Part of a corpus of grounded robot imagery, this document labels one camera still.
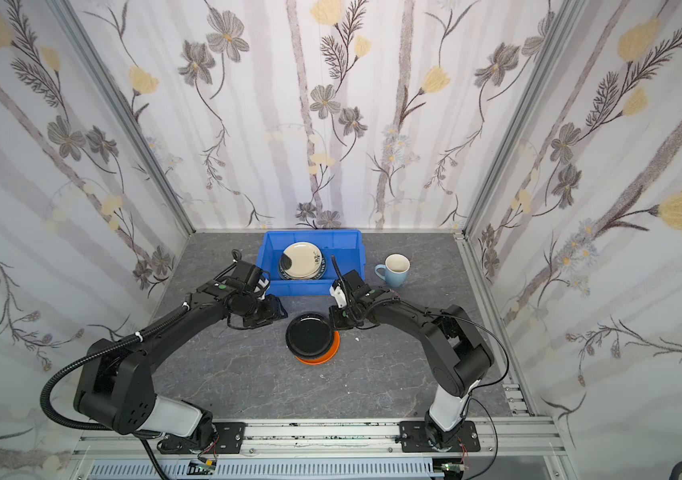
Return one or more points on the blue plastic bin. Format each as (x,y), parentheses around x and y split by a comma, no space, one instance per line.
(345,245)

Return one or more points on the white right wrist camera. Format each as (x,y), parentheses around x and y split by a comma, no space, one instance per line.
(337,292)

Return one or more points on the cream yellow plate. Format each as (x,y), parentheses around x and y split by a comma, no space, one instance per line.
(301,260)

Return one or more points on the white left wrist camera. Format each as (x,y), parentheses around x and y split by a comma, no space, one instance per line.
(263,283)

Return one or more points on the aluminium corner frame post right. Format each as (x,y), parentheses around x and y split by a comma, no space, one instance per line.
(552,48)

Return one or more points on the light blue ceramic mug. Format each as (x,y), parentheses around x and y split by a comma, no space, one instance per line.
(394,271)

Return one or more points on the orange plate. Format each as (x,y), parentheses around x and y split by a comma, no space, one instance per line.
(327,356)

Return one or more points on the white plate green rim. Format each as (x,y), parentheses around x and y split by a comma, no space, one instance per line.
(317,274)

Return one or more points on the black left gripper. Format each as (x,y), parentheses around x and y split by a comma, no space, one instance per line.
(266,309)

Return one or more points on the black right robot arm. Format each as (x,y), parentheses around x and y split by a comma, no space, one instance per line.
(457,354)

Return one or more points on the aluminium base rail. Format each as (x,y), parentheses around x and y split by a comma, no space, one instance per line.
(491,448)

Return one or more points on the aluminium corner frame post left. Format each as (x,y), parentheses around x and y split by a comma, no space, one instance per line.
(75,33)

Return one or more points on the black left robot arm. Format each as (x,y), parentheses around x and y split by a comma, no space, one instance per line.
(117,390)

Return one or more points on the black glossy plate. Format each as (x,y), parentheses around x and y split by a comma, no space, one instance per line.
(310,336)

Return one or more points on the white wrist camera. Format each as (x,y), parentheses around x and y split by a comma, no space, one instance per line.
(263,283)
(337,292)

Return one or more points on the aluminium corner frame post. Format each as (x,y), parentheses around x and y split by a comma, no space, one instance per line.
(75,33)
(552,48)

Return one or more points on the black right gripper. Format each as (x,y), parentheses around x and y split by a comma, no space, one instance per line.
(341,315)

